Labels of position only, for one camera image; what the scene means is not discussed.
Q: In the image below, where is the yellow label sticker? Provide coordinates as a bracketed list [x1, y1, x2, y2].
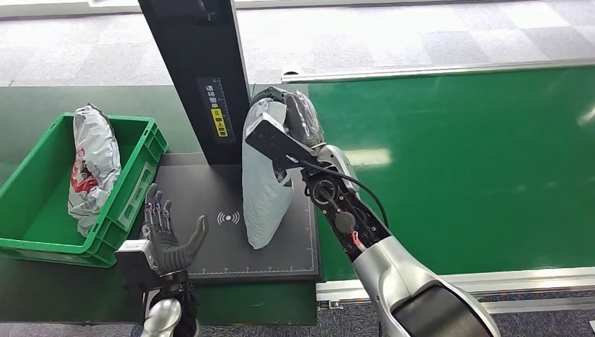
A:
[210, 108, 228, 138]

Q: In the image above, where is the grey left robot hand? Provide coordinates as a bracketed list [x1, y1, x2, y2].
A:
[141, 183, 209, 275]

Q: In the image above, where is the green conveyor belt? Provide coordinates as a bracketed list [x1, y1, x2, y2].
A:
[308, 66, 595, 282]

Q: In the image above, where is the white poly mailer package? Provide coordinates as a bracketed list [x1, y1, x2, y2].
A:
[241, 98, 295, 251]

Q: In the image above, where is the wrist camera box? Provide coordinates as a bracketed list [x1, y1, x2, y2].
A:
[245, 112, 320, 171]
[115, 239, 160, 293]

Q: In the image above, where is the black scanner column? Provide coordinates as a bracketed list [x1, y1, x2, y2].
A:
[138, 0, 253, 166]

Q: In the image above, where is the green plastic crate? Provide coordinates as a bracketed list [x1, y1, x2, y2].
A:
[0, 112, 168, 268]

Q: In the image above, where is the crumpled white red-print package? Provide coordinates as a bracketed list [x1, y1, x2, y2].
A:
[67, 103, 122, 237]

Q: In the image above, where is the black scanner base plate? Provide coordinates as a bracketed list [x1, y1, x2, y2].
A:
[124, 152, 321, 284]

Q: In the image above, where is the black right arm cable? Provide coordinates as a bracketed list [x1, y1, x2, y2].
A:
[301, 159, 390, 229]

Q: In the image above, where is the aluminium conveyor side rail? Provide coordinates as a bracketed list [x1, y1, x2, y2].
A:
[316, 265, 595, 317]
[281, 58, 595, 85]

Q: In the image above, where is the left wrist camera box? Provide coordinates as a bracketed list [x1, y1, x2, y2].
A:
[115, 239, 160, 293]

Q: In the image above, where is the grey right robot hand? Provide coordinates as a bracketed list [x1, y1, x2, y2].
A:
[250, 86, 326, 147]

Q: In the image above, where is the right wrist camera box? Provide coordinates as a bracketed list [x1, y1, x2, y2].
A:
[245, 112, 320, 171]

